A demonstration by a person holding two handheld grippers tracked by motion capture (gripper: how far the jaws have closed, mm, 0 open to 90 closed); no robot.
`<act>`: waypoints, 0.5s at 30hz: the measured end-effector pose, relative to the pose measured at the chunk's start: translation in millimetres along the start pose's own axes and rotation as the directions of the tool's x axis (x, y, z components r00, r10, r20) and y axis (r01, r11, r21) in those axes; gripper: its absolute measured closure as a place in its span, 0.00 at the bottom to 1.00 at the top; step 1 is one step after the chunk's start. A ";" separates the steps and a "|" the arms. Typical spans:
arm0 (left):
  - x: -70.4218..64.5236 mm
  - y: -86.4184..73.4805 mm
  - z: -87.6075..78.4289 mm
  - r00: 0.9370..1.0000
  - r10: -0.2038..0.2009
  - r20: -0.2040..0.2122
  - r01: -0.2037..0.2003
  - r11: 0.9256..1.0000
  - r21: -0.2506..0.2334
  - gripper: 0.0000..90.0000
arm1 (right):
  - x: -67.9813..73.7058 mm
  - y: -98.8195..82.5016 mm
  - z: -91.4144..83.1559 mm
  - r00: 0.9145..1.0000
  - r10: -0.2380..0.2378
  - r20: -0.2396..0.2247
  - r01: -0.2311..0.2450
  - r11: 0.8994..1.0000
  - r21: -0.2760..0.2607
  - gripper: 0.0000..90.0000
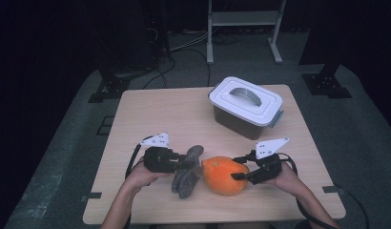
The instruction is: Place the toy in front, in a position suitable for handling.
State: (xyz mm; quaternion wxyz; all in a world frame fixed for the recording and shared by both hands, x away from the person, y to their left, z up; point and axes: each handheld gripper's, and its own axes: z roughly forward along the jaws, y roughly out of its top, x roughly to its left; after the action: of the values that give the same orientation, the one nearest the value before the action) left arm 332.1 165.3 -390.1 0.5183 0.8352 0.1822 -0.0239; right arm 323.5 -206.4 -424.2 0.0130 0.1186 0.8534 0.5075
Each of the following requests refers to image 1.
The black stand base with braces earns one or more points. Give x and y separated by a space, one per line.
114 86

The brown transparent storage box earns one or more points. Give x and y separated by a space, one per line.
235 125

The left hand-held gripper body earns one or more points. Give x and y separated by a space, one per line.
158 141

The grey knitted cloth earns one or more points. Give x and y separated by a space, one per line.
185 184

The black stand base with post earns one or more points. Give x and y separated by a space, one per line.
325 84

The white metal stand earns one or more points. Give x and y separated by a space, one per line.
241 17

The orange plush toy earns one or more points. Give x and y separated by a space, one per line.
222 178

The person's left hand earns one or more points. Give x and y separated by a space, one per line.
139 178

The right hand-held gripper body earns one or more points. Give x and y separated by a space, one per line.
268 148

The black tape square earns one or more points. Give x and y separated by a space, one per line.
105 125

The person's right hand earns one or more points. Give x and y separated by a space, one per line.
289 179

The black tape strip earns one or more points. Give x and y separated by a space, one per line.
93 195
332 189

